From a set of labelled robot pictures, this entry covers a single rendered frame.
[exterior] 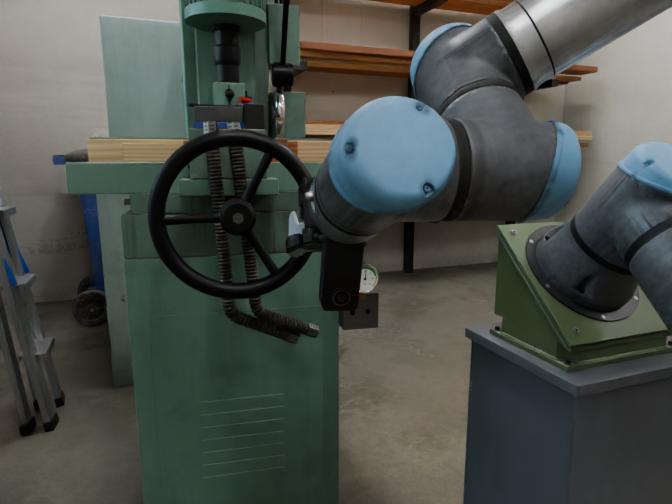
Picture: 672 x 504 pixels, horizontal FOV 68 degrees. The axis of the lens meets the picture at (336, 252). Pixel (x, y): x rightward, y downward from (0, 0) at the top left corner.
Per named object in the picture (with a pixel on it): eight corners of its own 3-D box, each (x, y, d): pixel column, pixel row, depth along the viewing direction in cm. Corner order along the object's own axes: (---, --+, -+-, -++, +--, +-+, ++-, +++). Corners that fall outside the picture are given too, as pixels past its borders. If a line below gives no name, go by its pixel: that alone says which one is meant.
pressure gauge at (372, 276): (350, 303, 104) (350, 265, 102) (346, 298, 107) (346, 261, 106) (379, 301, 105) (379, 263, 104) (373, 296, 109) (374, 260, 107)
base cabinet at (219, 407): (145, 571, 111) (119, 260, 98) (170, 433, 166) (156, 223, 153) (340, 537, 121) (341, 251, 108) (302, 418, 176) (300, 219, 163)
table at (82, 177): (49, 198, 85) (45, 162, 84) (93, 188, 114) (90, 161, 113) (386, 193, 98) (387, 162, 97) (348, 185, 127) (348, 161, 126)
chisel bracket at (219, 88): (214, 122, 108) (212, 81, 107) (214, 126, 122) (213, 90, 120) (248, 123, 110) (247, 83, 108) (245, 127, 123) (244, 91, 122)
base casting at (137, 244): (121, 259, 98) (117, 213, 97) (157, 223, 153) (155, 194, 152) (341, 250, 108) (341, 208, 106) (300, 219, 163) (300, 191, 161)
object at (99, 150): (88, 162, 110) (86, 138, 109) (90, 161, 112) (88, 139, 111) (351, 161, 123) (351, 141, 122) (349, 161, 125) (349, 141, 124)
